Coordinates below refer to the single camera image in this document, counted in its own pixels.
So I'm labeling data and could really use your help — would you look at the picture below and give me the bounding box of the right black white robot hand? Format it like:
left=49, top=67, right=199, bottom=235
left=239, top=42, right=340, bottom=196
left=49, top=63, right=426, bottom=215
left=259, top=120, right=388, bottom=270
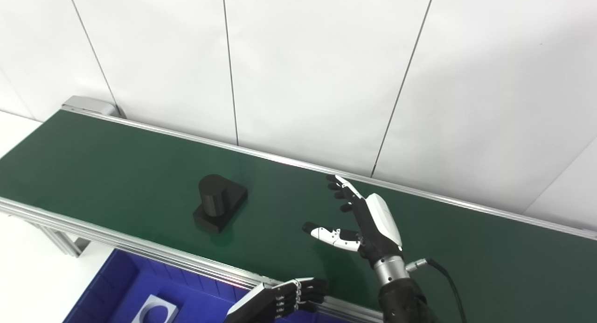
left=302, top=175, right=404, bottom=267

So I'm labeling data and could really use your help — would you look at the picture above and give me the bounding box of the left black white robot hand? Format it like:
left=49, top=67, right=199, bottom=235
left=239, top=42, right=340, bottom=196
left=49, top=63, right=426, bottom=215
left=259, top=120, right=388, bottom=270
left=224, top=277, right=327, bottom=323

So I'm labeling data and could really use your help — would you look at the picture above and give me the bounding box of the black part with cylinder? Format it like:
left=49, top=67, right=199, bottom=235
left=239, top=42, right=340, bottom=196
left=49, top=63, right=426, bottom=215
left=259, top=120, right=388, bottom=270
left=193, top=174, right=249, bottom=235

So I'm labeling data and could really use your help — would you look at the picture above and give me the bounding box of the white square part with hole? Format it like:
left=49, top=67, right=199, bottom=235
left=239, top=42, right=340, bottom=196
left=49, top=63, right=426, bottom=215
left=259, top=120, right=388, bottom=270
left=132, top=294, right=180, bottom=323

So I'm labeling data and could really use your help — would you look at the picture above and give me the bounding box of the green conveyor belt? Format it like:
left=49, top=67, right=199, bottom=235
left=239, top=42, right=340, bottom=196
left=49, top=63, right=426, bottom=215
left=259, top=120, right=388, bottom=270
left=0, top=109, right=597, bottom=323
left=0, top=95, right=597, bottom=323

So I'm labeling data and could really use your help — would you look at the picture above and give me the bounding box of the blue bin with white parts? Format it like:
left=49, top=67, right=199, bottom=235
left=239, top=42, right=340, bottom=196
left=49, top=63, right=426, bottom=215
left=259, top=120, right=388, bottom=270
left=63, top=248, right=262, bottom=323

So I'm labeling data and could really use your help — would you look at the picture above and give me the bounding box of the aluminium conveyor leg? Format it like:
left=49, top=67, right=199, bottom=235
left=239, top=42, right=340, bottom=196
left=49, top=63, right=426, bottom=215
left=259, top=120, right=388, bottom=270
left=30, top=220, right=90, bottom=258

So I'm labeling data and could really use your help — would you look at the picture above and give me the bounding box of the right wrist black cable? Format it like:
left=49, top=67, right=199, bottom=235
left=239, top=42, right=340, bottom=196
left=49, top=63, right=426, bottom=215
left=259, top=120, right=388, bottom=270
left=406, top=258, right=467, bottom=323

